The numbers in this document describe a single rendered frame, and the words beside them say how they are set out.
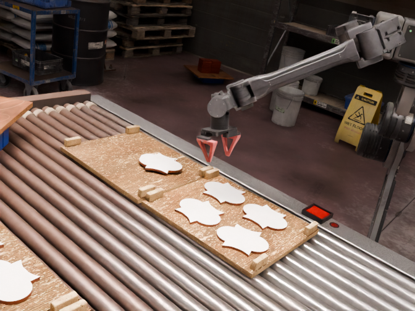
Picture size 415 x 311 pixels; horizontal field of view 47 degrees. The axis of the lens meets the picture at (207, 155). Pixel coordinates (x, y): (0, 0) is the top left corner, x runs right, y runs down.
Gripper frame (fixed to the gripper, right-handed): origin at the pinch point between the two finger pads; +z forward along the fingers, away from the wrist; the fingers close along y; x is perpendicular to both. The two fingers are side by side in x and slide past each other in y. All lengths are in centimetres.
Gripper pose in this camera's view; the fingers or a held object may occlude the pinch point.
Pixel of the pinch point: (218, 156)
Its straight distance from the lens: 151.5
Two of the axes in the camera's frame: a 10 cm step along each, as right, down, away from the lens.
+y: 6.4, -1.9, 7.4
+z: -0.3, 9.6, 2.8
